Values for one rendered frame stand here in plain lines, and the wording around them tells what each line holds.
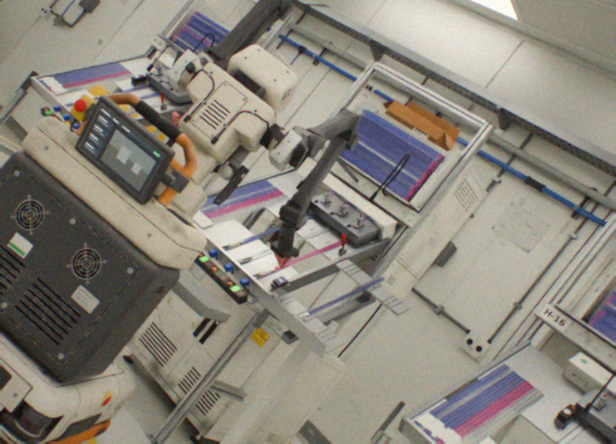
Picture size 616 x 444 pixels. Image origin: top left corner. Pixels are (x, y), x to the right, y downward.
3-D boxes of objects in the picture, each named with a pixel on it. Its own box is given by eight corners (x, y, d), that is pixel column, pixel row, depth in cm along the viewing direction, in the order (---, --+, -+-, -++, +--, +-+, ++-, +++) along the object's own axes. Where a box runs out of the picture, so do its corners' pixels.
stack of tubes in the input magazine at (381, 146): (405, 200, 341) (443, 153, 341) (330, 149, 371) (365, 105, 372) (414, 211, 351) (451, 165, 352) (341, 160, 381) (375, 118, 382)
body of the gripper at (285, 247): (282, 242, 298) (284, 226, 294) (299, 255, 292) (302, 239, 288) (269, 247, 294) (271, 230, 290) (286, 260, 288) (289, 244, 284)
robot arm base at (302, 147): (278, 127, 247) (306, 149, 245) (290, 119, 254) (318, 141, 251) (267, 147, 252) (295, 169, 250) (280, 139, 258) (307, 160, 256)
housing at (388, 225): (379, 251, 345) (384, 226, 337) (309, 199, 374) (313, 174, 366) (390, 247, 350) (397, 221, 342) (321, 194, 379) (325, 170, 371)
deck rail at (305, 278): (262, 304, 304) (264, 292, 300) (259, 301, 305) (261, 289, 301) (389, 249, 346) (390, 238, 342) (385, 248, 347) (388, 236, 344)
